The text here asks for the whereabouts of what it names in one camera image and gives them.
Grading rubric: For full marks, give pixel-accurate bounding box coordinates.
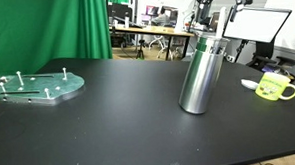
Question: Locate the stainless steel flask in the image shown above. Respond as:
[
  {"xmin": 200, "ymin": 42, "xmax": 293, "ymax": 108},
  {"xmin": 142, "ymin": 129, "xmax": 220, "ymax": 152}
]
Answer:
[{"xmin": 178, "ymin": 36, "xmax": 229, "ymax": 114}]

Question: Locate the wooden desk in background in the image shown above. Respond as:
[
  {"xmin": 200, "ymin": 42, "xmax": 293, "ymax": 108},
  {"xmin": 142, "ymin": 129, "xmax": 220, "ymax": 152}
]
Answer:
[{"xmin": 109, "ymin": 26, "xmax": 194, "ymax": 60}]

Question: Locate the white oval object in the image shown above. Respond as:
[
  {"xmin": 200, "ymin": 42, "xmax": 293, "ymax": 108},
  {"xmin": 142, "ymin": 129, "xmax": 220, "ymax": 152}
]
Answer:
[{"xmin": 241, "ymin": 79, "xmax": 258, "ymax": 90}]

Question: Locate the green metal jig plate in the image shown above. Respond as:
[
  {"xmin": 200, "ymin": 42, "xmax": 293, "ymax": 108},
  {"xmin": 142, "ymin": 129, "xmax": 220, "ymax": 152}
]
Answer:
[{"xmin": 0, "ymin": 68, "xmax": 85, "ymax": 106}]

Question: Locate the yellow green mug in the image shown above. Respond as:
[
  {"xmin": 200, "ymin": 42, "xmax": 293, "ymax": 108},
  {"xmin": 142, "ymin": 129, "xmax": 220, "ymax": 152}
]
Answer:
[{"xmin": 255, "ymin": 72, "xmax": 295, "ymax": 101}]

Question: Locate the white board on stand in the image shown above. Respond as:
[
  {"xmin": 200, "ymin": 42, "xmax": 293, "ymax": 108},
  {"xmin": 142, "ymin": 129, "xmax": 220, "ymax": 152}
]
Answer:
[{"xmin": 223, "ymin": 7, "xmax": 292, "ymax": 42}]

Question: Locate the green screen curtain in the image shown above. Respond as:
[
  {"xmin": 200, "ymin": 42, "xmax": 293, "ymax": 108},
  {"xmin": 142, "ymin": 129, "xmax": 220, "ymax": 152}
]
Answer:
[{"xmin": 0, "ymin": 0, "xmax": 112, "ymax": 77}]

